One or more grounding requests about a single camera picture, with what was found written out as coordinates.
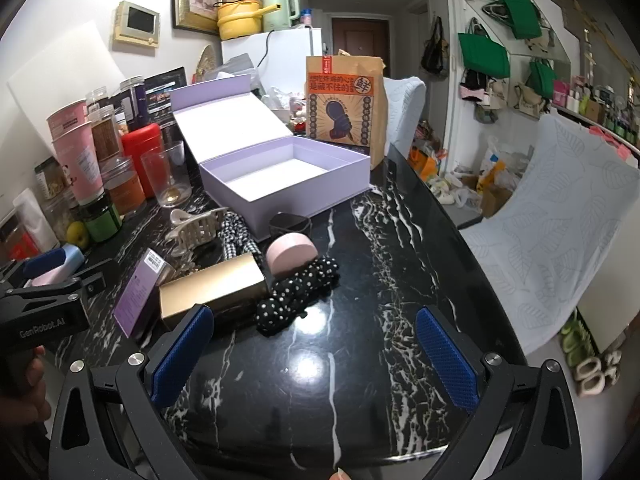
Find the purple card box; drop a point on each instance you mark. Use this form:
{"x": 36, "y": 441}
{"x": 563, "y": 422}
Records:
{"x": 135, "y": 295}

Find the crumpled clear plastic bag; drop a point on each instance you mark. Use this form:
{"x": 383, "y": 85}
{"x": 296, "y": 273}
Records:
{"x": 280, "y": 97}

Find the brown door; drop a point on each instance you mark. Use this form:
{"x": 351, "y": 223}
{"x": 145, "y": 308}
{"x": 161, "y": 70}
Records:
{"x": 360, "y": 45}

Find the small clear lid jar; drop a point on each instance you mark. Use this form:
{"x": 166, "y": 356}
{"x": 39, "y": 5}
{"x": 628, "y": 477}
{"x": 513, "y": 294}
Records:
{"x": 97, "y": 97}

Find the dark label clear jar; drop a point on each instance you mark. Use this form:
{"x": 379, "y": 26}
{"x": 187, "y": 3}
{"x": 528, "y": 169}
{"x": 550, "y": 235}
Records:
{"x": 129, "y": 105}

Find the person's left hand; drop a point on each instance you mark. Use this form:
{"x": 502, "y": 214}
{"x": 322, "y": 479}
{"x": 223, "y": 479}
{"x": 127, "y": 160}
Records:
{"x": 35, "y": 375}

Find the black polka dot scrunchie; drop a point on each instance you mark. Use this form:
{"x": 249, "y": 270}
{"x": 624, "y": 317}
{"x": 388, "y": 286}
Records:
{"x": 295, "y": 295}

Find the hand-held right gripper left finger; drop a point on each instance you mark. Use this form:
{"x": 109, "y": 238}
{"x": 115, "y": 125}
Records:
{"x": 182, "y": 355}

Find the white board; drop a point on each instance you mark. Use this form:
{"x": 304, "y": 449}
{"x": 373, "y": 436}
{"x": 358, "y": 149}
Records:
{"x": 60, "y": 70}

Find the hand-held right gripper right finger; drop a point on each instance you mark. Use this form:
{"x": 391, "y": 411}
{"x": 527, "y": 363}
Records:
{"x": 447, "y": 360}

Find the green slippers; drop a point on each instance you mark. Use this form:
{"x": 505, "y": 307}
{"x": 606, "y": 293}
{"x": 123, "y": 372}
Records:
{"x": 575, "y": 335}

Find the beige slippers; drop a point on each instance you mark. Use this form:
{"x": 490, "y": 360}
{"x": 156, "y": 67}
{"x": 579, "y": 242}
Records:
{"x": 592, "y": 372}

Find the yellow green fruit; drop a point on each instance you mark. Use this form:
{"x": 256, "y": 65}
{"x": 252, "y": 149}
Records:
{"x": 78, "y": 236}

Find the pink printed paper cup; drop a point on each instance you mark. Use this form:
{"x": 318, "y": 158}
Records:
{"x": 65, "y": 117}
{"x": 80, "y": 165}

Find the white snack packet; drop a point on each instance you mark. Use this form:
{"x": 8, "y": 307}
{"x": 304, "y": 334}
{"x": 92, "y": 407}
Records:
{"x": 35, "y": 220}

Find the cream wall intercom panel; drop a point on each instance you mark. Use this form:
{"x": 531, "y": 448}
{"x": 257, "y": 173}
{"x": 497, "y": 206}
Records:
{"x": 137, "y": 22}

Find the white plastic bag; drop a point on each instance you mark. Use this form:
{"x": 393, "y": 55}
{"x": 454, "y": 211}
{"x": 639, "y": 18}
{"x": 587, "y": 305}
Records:
{"x": 500, "y": 165}

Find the red snack packet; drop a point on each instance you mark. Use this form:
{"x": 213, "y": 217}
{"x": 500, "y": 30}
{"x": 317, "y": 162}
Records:
{"x": 17, "y": 240}

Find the woven fan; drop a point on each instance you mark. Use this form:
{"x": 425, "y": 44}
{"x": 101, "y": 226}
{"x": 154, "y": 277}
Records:
{"x": 207, "y": 62}

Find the black display card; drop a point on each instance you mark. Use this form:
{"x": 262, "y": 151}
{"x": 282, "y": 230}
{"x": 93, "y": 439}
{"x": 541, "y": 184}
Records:
{"x": 165, "y": 92}

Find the cardboard box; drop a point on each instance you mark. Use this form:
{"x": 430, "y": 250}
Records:
{"x": 495, "y": 200}

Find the yellow cooking pot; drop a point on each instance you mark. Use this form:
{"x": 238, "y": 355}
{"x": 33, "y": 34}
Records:
{"x": 240, "y": 17}

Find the light blue case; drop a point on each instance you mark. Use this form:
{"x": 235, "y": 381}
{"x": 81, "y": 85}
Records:
{"x": 75, "y": 257}

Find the dark hanging bag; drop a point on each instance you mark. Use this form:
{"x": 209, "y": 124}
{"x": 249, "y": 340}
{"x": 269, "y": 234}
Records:
{"x": 434, "y": 50}

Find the brown card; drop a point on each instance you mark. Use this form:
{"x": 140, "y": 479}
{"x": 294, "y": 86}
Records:
{"x": 210, "y": 290}

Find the small leaf print chair cover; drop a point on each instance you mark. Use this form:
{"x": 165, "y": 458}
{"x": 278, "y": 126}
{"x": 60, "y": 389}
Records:
{"x": 405, "y": 110}

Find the red canister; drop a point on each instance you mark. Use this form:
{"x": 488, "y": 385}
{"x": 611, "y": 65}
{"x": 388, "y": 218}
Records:
{"x": 140, "y": 155}

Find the nut filled clear jar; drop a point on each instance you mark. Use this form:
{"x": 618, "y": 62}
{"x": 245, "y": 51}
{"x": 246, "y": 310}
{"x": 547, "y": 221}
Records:
{"x": 52, "y": 180}

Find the white refrigerator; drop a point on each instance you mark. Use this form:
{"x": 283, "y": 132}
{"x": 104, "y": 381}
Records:
{"x": 290, "y": 55}

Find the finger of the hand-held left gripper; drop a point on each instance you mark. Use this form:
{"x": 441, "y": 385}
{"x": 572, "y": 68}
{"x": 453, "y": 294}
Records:
{"x": 45, "y": 262}
{"x": 85, "y": 284}

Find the clear glass tumbler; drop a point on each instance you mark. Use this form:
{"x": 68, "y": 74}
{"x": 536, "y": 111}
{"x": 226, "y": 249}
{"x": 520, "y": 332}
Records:
{"x": 165, "y": 180}

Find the row of cosmetic bottles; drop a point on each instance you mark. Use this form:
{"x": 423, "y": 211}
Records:
{"x": 600, "y": 110}

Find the person's right hand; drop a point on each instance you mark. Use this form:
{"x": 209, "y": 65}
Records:
{"x": 341, "y": 474}

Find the brown content clear jar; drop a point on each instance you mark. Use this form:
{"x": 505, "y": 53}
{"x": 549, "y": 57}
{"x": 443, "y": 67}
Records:
{"x": 106, "y": 135}

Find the lavender gift box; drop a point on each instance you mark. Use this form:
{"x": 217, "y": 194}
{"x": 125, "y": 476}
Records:
{"x": 240, "y": 195}

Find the brown printed paper bag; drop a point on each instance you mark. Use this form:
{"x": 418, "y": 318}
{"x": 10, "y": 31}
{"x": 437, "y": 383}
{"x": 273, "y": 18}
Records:
{"x": 345, "y": 110}

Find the green glass jar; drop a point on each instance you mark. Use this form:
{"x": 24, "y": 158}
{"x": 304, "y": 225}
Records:
{"x": 102, "y": 220}

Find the light green electric kettle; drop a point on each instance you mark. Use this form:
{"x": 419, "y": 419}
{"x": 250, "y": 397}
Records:
{"x": 280, "y": 10}

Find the pearl white hair claw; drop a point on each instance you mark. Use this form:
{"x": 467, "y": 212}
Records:
{"x": 197, "y": 232}

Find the orange label plastic jar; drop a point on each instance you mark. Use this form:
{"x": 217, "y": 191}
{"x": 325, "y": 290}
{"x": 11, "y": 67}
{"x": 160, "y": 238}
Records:
{"x": 125, "y": 190}

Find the green tote bag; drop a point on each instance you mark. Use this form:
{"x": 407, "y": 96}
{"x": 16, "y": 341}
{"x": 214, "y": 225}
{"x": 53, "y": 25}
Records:
{"x": 484, "y": 55}
{"x": 542, "y": 77}
{"x": 520, "y": 12}

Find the black white gingham scrunchie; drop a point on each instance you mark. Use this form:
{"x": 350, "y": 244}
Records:
{"x": 240, "y": 235}

